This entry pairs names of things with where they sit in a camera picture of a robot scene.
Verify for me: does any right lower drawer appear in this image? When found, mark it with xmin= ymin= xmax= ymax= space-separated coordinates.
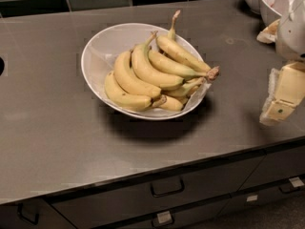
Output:
xmin=219 ymin=179 xmax=305 ymax=216

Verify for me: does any wide curved yellow banana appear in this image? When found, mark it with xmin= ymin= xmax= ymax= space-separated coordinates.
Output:
xmin=113 ymin=51 xmax=161 ymax=99

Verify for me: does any partly hidden right banana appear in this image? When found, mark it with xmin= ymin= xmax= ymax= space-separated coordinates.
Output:
xmin=164 ymin=77 xmax=204 ymax=97

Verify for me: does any large white bowl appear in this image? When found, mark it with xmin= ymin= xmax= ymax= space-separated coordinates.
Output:
xmin=80 ymin=22 xmax=212 ymax=121

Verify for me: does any black drawer handle middle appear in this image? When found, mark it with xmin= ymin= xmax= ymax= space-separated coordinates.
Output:
xmin=150 ymin=177 xmax=185 ymax=198

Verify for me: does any lower middle drawer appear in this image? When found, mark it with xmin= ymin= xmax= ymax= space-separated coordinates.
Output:
xmin=103 ymin=198 xmax=229 ymax=229

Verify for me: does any rear upright banana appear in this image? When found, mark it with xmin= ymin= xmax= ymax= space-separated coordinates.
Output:
xmin=168 ymin=10 xmax=181 ymax=40

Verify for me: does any white label right drawer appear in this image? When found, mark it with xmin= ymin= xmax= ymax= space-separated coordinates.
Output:
xmin=289 ymin=177 xmax=305 ymax=188

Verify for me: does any white label lower drawer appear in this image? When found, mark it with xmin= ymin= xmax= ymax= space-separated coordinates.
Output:
xmin=157 ymin=211 xmax=173 ymax=224

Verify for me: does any upper middle drawer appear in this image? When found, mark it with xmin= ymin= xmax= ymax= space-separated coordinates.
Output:
xmin=53 ymin=156 xmax=261 ymax=229

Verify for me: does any small front right banana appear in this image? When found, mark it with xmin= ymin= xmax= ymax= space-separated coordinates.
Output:
xmin=160 ymin=96 xmax=184 ymax=112

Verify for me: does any right upper drawer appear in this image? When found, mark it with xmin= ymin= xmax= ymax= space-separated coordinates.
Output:
xmin=241 ymin=146 xmax=305 ymax=190

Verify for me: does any long curved middle banana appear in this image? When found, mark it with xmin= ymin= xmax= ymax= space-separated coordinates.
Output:
xmin=132 ymin=31 xmax=184 ymax=91

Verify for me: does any black left drawer handle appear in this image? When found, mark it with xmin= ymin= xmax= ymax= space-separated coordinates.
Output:
xmin=17 ymin=203 xmax=39 ymax=226

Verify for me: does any black drawer handle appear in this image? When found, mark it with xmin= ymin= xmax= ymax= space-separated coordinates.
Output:
xmin=150 ymin=177 xmax=185 ymax=198
xmin=17 ymin=203 xmax=39 ymax=226

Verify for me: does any small white label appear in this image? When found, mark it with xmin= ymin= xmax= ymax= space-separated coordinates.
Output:
xmin=246 ymin=195 xmax=258 ymax=202

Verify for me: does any left cabinet drawer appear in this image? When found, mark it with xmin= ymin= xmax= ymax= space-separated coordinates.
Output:
xmin=0 ymin=198 xmax=75 ymax=229

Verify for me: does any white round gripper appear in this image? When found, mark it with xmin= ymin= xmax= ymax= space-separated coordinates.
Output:
xmin=256 ymin=0 xmax=305 ymax=126

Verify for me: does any white label drawer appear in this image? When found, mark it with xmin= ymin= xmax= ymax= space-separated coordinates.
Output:
xmin=157 ymin=211 xmax=173 ymax=224
xmin=289 ymin=177 xmax=305 ymax=188

